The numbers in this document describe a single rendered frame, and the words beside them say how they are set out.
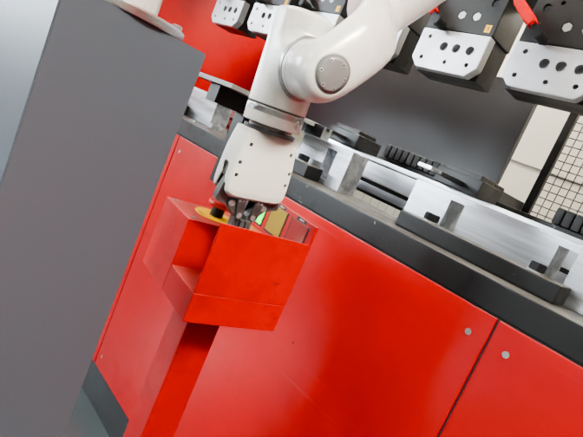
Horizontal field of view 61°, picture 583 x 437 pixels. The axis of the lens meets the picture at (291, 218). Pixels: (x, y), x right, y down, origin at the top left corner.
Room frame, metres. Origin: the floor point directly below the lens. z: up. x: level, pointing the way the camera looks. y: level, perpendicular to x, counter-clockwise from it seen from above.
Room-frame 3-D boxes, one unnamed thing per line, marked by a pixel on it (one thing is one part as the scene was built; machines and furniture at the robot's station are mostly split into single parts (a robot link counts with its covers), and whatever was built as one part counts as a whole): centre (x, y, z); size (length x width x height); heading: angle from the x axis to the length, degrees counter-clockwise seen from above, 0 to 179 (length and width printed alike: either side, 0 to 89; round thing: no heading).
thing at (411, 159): (1.44, -0.34, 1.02); 0.37 x 0.06 x 0.04; 46
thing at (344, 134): (1.40, -0.03, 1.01); 0.26 x 0.12 x 0.05; 136
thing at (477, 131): (1.82, -0.09, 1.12); 1.13 x 0.02 x 0.44; 46
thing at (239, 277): (0.76, 0.08, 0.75); 0.20 x 0.16 x 0.18; 38
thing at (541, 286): (0.83, -0.31, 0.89); 0.30 x 0.05 x 0.03; 46
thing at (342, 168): (1.25, 0.05, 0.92); 0.39 x 0.06 x 0.10; 46
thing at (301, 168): (1.22, 0.10, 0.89); 0.30 x 0.05 x 0.03; 46
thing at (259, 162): (0.70, 0.07, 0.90); 0.10 x 0.07 x 0.11; 128
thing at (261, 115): (0.70, 0.08, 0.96); 0.09 x 0.08 x 0.03; 128
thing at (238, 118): (1.15, 0.22, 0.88); 0.14 x 0.04 x 0.22; 136
